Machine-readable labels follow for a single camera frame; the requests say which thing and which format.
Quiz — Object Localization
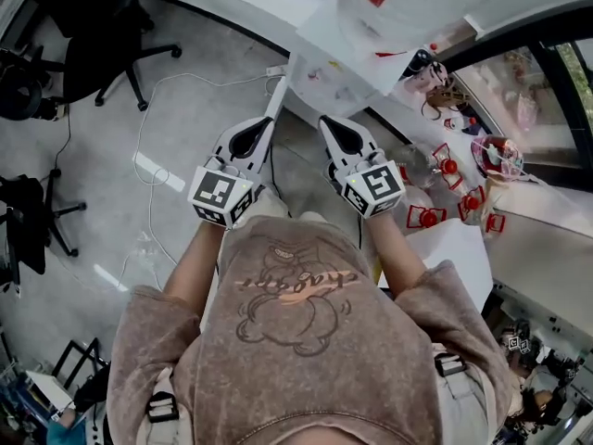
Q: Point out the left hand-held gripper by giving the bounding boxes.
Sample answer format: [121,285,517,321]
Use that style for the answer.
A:
[187,116,275,229]

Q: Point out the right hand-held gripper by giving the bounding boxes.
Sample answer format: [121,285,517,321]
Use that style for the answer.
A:
[318,115,408,220]

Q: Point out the white water dispenser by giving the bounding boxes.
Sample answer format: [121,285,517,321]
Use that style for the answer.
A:
[264,0,421,122]

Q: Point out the person's right forearm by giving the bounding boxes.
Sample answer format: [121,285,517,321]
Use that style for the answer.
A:
[365,213,430,303]

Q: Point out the person's left forearm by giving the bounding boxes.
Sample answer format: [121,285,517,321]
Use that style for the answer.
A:
[161,220,228,314]

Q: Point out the large clear water bottle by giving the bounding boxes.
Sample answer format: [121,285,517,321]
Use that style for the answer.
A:
[335,0,469,59]

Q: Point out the person's beige pants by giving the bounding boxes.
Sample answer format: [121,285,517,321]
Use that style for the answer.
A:
[252,185,325,224]

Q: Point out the white flat strip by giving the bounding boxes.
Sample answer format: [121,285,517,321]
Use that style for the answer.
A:
[133,151,186,193]

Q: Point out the pink tumbler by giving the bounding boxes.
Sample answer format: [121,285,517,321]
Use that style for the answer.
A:
[402,60,448,93]

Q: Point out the brown bag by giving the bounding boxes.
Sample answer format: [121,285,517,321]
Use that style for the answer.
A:
[421,81,472,120]

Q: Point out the clear plastic wrap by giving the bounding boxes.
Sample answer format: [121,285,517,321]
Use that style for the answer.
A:
[136,232,161,268]

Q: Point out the pink and red plastic bag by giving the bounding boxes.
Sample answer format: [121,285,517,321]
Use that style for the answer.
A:
[470,135,524,180]

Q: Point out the black framed window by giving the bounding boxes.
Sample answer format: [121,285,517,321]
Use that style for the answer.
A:
[444,34,593,166]

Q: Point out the person's brown printed shirt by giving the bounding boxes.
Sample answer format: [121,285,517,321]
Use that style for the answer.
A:
[106,214,515,445]

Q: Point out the black floor cable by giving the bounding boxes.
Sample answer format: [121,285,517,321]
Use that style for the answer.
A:
[268,122,280,195]

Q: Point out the white floor cable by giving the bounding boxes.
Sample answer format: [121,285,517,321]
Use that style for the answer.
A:
[115,70,286,291]

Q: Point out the thin black cable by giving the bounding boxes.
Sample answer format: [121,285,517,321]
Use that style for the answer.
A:
[53,104,73,175]

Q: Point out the beige harness strap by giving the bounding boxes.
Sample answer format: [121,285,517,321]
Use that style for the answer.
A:
[145,366,182,445]
[433,345,487,445]

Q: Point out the black metal frame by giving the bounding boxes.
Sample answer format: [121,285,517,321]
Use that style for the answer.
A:
[50,338,101,391]

